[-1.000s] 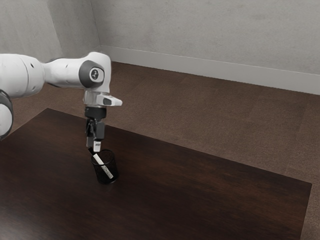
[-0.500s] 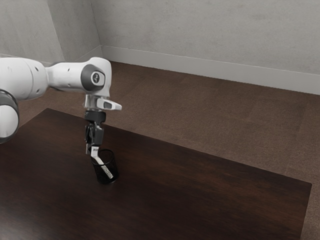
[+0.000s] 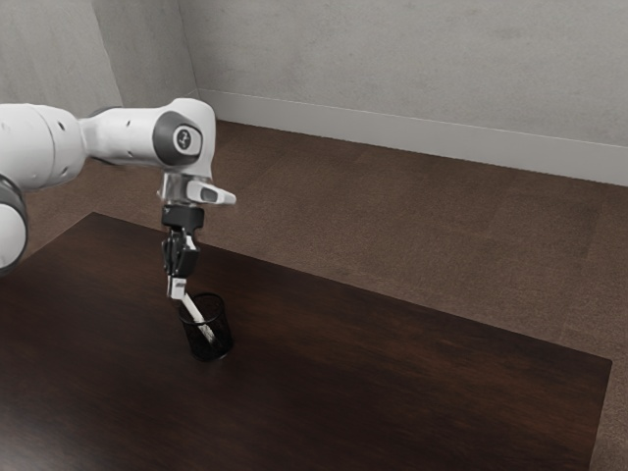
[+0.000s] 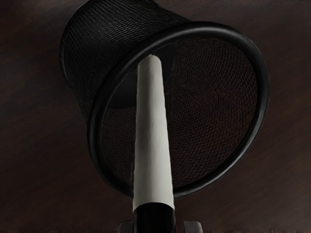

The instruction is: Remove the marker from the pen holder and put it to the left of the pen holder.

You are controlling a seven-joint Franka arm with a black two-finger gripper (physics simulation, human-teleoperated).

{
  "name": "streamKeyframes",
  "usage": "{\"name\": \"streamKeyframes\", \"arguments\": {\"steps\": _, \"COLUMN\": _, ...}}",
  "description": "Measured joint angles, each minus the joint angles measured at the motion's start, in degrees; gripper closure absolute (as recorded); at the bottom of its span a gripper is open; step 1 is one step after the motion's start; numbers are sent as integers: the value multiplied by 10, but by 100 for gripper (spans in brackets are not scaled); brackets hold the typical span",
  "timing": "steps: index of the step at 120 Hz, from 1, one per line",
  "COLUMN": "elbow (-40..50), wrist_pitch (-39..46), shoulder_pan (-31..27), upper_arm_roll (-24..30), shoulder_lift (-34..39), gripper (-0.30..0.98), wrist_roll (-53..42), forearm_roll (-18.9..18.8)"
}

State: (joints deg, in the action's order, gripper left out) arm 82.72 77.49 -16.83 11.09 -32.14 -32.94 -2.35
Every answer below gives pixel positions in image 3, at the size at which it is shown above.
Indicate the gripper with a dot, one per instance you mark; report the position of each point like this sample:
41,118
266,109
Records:
182,217

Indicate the white pen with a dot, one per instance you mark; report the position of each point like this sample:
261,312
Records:
193,312

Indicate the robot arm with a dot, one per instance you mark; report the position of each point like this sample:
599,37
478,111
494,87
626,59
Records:
44,147

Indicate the black mesh pen holder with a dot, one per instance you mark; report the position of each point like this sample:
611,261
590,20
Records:
211,338

